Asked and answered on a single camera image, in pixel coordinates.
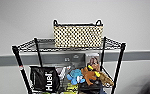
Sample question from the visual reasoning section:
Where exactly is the pale basket with dark spots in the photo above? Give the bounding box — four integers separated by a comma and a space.
52, 18, 105, 49

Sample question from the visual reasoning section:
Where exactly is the grey box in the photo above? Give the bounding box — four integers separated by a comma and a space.
54, 53, 86, 75

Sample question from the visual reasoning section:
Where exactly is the white box with picture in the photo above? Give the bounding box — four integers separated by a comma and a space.
85, 52, 102, 72

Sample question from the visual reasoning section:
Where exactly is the blue plush toy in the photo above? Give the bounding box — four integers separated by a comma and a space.
66, 68, 86, 86

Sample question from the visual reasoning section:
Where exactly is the orange brown plush toy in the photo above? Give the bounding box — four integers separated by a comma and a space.
80, 64, 115, 87

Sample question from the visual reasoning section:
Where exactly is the yellow plush toy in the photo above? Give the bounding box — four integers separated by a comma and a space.
65, 83, 80, 94

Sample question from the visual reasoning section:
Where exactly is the black Huel bag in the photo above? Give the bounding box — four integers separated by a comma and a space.
29, 65, 62, 93

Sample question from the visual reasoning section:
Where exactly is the black wire shelf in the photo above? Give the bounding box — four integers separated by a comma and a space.
11, 35, 127, 94

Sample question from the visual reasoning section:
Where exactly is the long grey wall band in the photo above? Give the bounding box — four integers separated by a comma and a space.
0, 49, 150, 67

